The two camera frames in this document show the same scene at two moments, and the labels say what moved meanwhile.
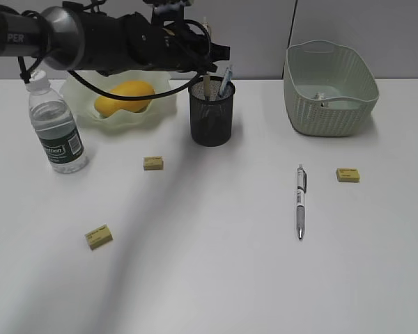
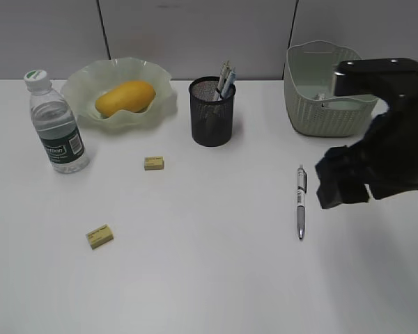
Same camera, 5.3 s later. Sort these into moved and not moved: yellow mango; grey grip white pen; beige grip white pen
Moved: beige grip white pen
Not moved: grey grip white pen; yellow mango
